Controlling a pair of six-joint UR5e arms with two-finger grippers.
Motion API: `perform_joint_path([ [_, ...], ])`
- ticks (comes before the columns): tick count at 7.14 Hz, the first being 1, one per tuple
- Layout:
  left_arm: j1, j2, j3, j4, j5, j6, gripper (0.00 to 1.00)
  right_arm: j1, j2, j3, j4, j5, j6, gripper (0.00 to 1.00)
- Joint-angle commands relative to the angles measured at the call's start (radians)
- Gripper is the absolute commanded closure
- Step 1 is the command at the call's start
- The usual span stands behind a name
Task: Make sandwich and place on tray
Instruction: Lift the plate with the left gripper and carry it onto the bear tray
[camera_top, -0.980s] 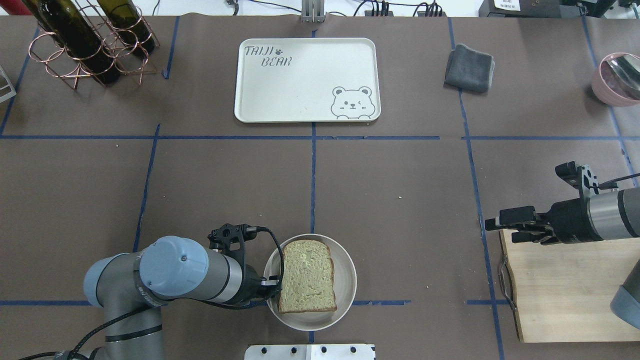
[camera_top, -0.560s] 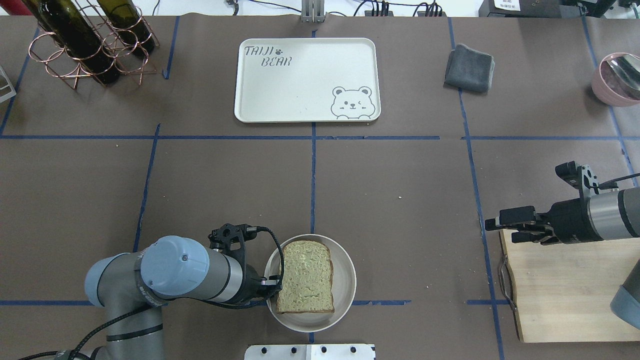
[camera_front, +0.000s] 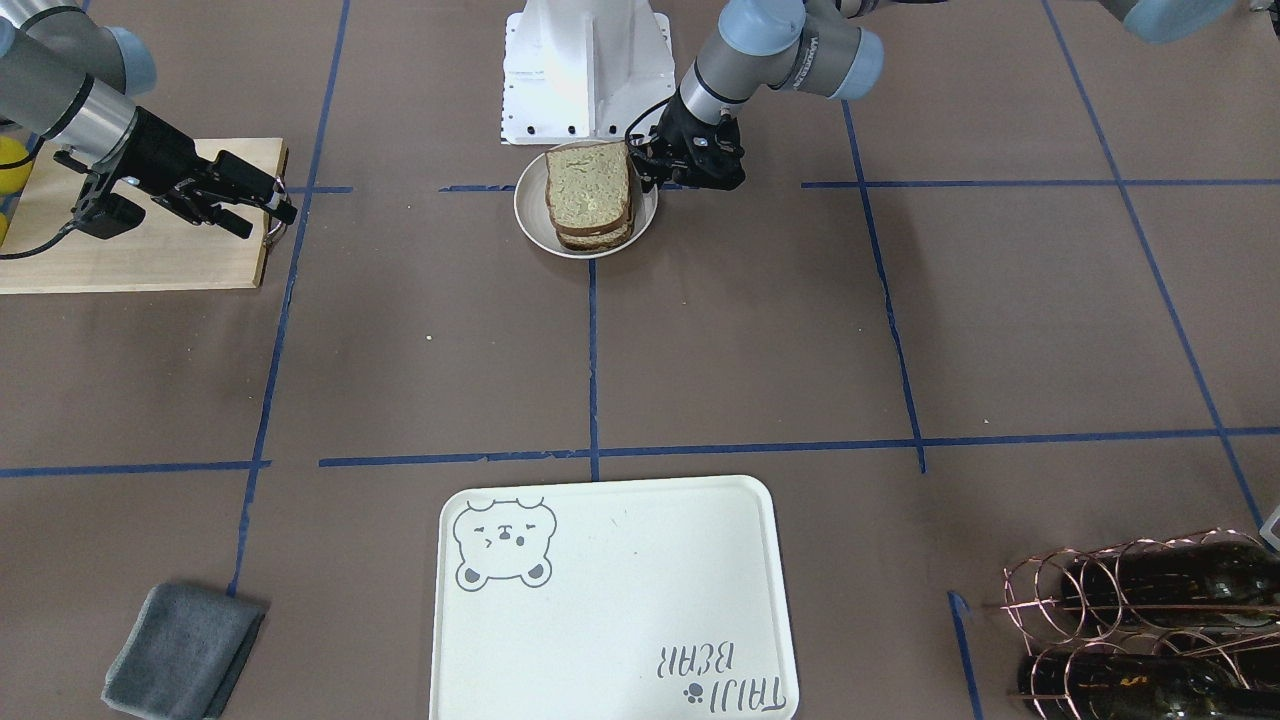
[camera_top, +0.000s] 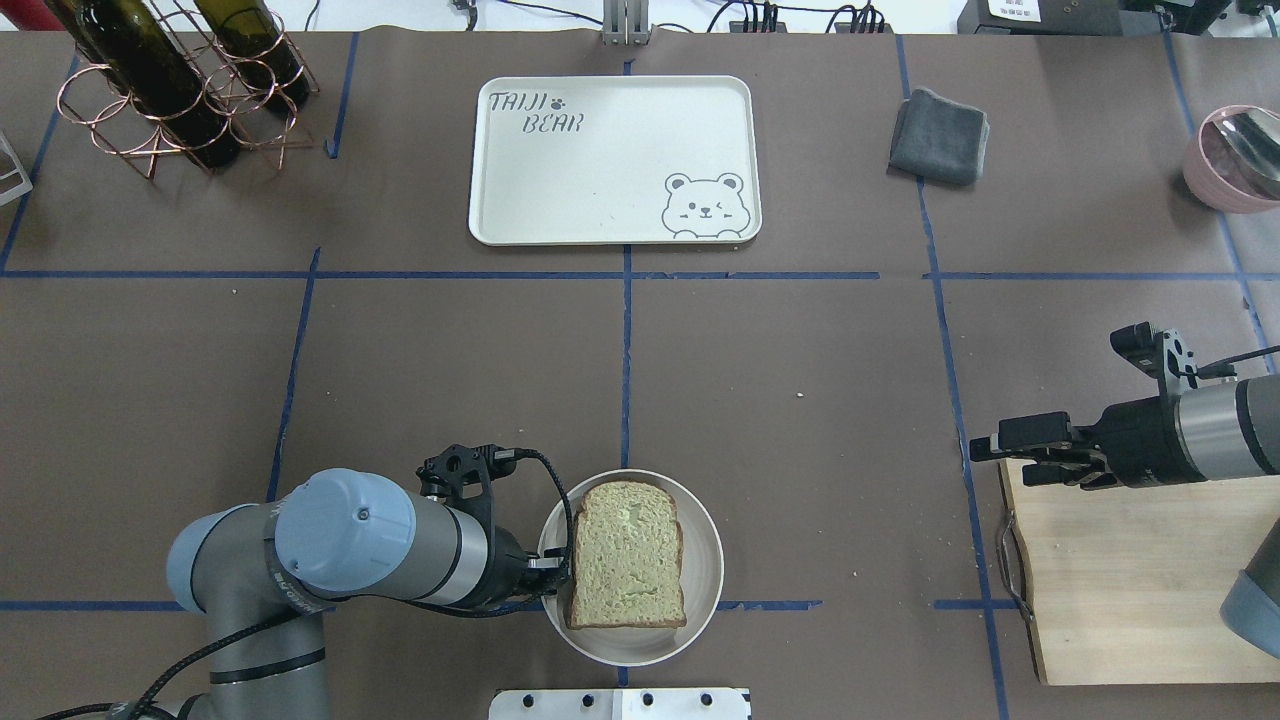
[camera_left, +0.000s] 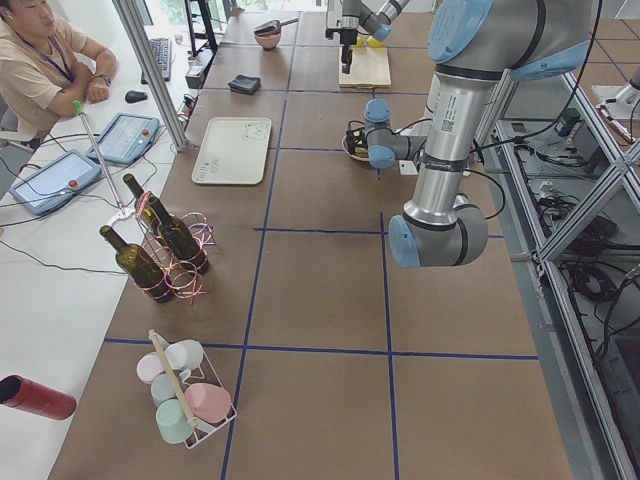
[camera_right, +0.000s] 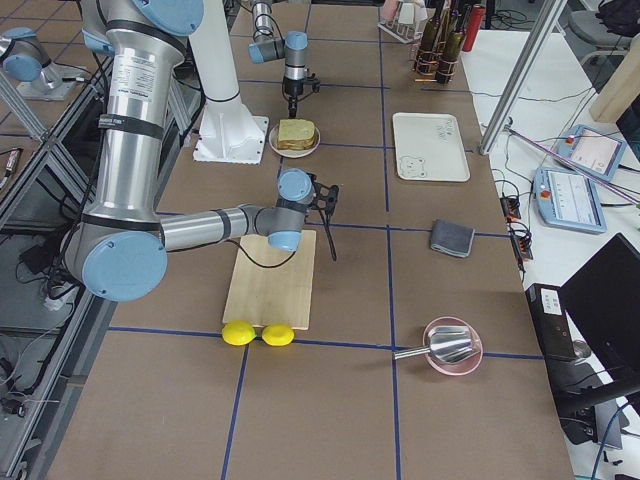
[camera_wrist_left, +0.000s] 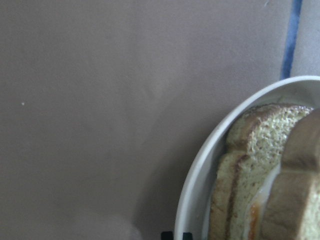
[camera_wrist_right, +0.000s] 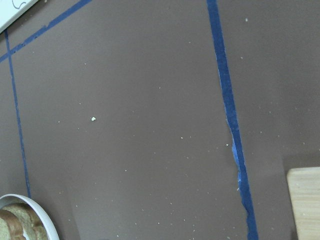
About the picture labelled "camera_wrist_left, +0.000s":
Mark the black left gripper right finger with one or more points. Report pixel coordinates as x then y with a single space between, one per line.
187 236

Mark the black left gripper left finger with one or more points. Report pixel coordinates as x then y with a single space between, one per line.
166 235

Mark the white plate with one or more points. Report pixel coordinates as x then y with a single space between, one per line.
193 211

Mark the fried egg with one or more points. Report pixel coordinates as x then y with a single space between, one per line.
256 207

